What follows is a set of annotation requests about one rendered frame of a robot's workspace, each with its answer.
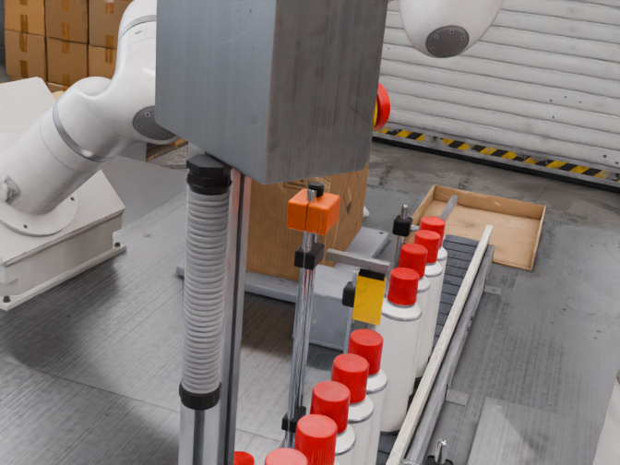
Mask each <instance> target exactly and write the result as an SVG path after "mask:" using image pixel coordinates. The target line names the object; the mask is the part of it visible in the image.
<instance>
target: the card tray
mask: <svg viewBox="0 0 620 465"><path fill-rule="evenodd" d="M452 195H456V196H459V199H458V203H457V204H456V206H455V208H454V209H453V211H452V212H451V214H450V216H449V218H448V219H447V222H446V226H445V232H444V235H447V234H452V235H456V236H460V237H465V238H470V239H474V240H479V241H481V239H482V236H483V232H484V230H485V228H486V225H491V226H493V230H492V235H491V237H490V240H489V242H488V243H489V244H493V245H495V251H494V257H493V261H492V263H496V264H499V265H504V266H509V267H513V268H521V269H526V270H529V271H531V269H532V265H533V261H534V258H535V253H536V249H537V245H538V242H539V238H540V233H541V229H542V226H543V218H544V213H545V210H546V206H544V205H539V204H534V203H529V202H524V201H519V200H514V199H509V198H504V197H495V196H490V195H486V194H480V193H475V192H471V191H466V190H460V189H456V188H451V187H445V186H441V185H433V187H432V188H431V190H430V191H429V192H428V194H427V195H426V197H425V198H424V200H423V202H422V203H421V205H420V206H419V207H418V208H417V209H416V211H415V212H414V214H413V215H412V219H413V221H412V225H417V226H420V224H421V219H422V218H424V217H436V218H439V217H440V215H441V213H442V212H443V210H444V208H445V207H446V205H447V203H448V201H449V200H450V199H451V197H452ZM414 235H415V232H411V233H410V235H409V236H408V237H404V243H403V244H413V242H414Z"/></svg>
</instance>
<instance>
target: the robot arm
mask: <svg viewBox="0 0 620 465"><path fill-rule="evenodd" d="M397 1H398V5H399V13H400V18H401V21H402V25H403V28H404V30H405V33H406V35H407V37H408V39H409V41H410V42H411V44H412V45H413V47H414V48H415V49H417V50H418V51H419V52H420V53H422V54H424V55H427V56H430V57H434V58H449V57H453V56H456V55H459V54H462V53H463V52H465V51H467V50H468V49H469V48H471V47H472V46H473V45H474V44H475V43H476V42H477V41H478V40H480V39H481V38H482V36H483V35H484V34H485V33H486V32H487V30H488V29H489V28H490V26H491V25H492V23H493V22H494V20H495V18H496V16H497V14H498V12H499V10H500V8H501V6H502V5H503V2H504V0H397ZM156 5H157V0H134V1H133V2H132V3H131V4H130V5H129V6H128V7H127V9H126V10H125V13H124V14H123V17H122V20H121V23H120V27H119V34H118V44H117V56H116V67H115V72H114V75H113V78H112V79H109V78H106V77H86V78H83V79H81V80H80V81H78V82H77V83H75V84H74V85H73V86H71V87H70V88H69V89H68V90H67V91H66V92H65V93H64V94H62V95H61V96H60V97H59V98H58V100H56V101H55V102H54V103H53V104H52V105H51V106H50V107H49V108H48V109H47V110H46V111H45V112H44V113H43V114H42V115H41V116H40V117H39V118H38V119H37V120H36V121H35V122H34V123H33V124H32V125H31V126H30V127H29V128H28V129H26V130H25V131H24V132H23V133H22V134H21V135H18V134H13V133H0V223H1V224H2V225H4V226H5V227H7V228H8V229H10V230H12V231H14V232H16V233H21V234H24V235H27V236H33V237H46V236H50V235H54V234H56V233H59V232H61V231H62V230H63V229H64V228H65V227H66V226H67V225H68V224H69V223H70V222H71V221H72V220H73V218H74V216H75V214H76V210H77V205H78V197H77V191H76V190H77V189H78V188H80V187H81V186H82V185H83V184H84V183H86V182H87V181H88V180H89V179H90V178H91V177H92V176H93V175H94V174H95V173H97V172H98V171H99V170H100V169H101V168H103V167H104V166H105V165H106V164H107V163H109V162H110V161H111V160H112V159H113V158H115V157H116V156H117V155H118V154H119V153H121V152H122V151H123V150H124V149H125V148H126V147H128V146H129V145H130V144H132V143H135V142H147V143H151V144H157V145H166V144H171V143H173V142H175V141H177V140H178V139H180V137H178V136H177V135H176V134H174V133H172V132H171V131H169V130H167V129H166V128H164V127H162V126H160V125H158V124H156V121H155V65H156Z"/></svg>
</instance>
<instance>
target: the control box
mask: <svg viewBox="0 0 620 465"><path fill-rule="evenodd" d="M387 11H388V0H157V5H156V65H155V121H156V124H158V125H160V126H162V127H164V128H166V129H167V130H169V131H171V132H172V133H174V134H176V135H177V136H178V137H181V138H183V139H184V140H186V141H188V142H189V143H191V144H193V145H195V146H196V147H198V148H200V149H202V150H204V151H206V152H207V153H208V154H210V155H212V156H213V157H215V158H217V159H219V160H220V161H223V162H224V163H226V164H228V165H230V166H231V167H233V168H234V169H236V170H237V171H239V172H241V173H243V174H245V175H247V176H248V177H250V178H252V179H253V180H255V181H257V182H259V183H260V184H262V185H271V184H276V183H283V182H290V181H295V180H302V179H308V178H315V177H320V176H327V175H333V174H340V173H351V172H358V171H362V170H364V168H365V166H366V161H369V157H370V149H371V142H372V134H373V131H374V128H375V125H376V114H377V107H376V96H377V88H378V80H379V73H380V65H381V57H382V50H383V41H384V34H385V26H386V18H387Z"/></svg>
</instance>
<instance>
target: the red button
mask: <svg viewBox="0 0 620 465"><path fill-rule="evenodd" d="M376 107H377V114H376V125H375V128H374V130H378V129H381V128H382V127H383V126H384V125H385V124H386V122H387V121H388V118H389V113H390V100H389V97H388V93H387V91H386V89H385V88H384V86H383V85H382V84H380V83H379V82H378V88H377V96H376Z"/></svg>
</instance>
